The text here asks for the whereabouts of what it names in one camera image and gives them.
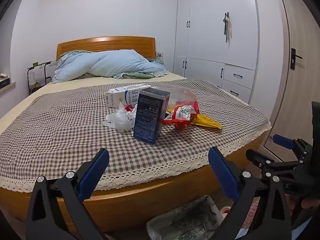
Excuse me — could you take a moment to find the black door handle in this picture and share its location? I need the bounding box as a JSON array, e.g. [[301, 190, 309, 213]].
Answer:
[[291, 48, 303, 70]]

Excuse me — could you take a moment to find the pale yellow bed sheet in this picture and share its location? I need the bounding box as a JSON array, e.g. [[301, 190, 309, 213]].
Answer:
[[0, 70, 187, 120]]

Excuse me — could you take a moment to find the white milk carton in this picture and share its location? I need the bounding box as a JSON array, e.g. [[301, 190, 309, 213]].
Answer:
[[104, 83, 153, 108]]

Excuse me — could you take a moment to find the pink fluffy rug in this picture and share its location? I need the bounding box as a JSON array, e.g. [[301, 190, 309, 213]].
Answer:
[[246, 197, 260, 222]]

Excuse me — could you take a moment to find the hanging pale bag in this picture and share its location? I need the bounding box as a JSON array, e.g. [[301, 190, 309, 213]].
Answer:
[[223, 12, 234, 48]]

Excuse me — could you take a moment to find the person's right hand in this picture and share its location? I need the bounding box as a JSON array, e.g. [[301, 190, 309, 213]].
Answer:
[[287, 195, 320, 217]]

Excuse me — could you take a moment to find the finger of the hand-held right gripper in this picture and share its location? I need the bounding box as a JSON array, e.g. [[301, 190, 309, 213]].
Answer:
[[246, 149, 304, 178], [272, 134, 313, 162]]

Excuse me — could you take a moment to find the stone window sill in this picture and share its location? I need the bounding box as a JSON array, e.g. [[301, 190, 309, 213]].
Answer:
[[0, 81, 17, 95]]

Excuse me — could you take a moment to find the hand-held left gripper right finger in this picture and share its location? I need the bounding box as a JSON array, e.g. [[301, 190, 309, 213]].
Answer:
[[208, 146, 292, 240]]

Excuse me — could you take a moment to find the white wardrobe drawer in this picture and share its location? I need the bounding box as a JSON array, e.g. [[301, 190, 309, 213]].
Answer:
[[221, 79, 252, 104], [222, 64, 256, 89]]

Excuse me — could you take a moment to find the red snack packet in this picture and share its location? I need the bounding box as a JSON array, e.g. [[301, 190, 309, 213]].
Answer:
[[164, 101, 200, 130]]

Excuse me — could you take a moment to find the dark blue box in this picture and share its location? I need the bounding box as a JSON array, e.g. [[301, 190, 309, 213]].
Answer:
[[132, 88, 171, 145]]

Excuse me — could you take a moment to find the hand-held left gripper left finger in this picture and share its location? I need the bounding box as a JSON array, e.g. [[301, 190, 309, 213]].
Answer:
[[26, 148, 110, 240]]

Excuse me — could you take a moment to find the black metal side table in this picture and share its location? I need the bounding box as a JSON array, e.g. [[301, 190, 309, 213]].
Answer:
[[27, 61, 57, 95]]

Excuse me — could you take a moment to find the bin with floral plastic liner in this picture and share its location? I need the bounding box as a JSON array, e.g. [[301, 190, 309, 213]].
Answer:
[[146, 195, 225, 240]]

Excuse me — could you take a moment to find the light blue quilt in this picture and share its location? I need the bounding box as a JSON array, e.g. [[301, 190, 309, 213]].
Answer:
[[52, 49, 169, 83]]

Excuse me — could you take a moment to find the wooden bed frame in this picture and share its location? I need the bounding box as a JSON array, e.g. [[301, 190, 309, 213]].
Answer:
[[0, 36, 273, 233]]

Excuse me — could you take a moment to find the yellow packet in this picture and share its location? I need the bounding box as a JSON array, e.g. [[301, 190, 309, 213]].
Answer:
[[166, 107, 223, 132]]

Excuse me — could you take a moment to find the white built-in wardrobe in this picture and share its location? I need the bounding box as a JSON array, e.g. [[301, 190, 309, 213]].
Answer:
[[172, 0, 260, 105]]

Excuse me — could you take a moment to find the clear plastic container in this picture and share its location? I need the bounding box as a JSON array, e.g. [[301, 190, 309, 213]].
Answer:
[[155, 85, 199, 108]]

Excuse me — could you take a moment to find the white crumpled plastic bag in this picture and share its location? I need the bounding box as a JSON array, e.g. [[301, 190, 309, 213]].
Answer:
[[101, 102, 137, 133]]

